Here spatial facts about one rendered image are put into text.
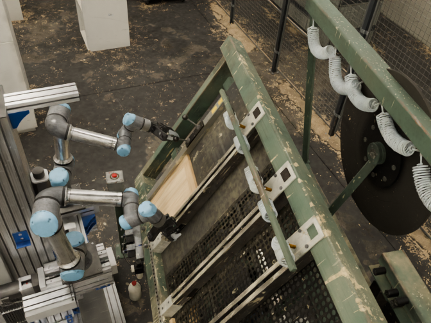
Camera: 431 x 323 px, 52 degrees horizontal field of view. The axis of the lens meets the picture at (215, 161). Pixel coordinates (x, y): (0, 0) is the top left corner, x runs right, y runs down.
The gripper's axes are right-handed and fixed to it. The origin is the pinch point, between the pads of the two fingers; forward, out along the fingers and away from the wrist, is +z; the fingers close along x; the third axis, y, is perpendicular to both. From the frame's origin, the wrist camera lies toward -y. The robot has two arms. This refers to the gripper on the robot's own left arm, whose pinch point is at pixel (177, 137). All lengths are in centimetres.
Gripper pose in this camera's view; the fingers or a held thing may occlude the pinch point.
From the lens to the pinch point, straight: 274.4
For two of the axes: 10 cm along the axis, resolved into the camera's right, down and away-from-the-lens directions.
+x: -4.4, 8.7, 2.3
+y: -4.0, -4.2, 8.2
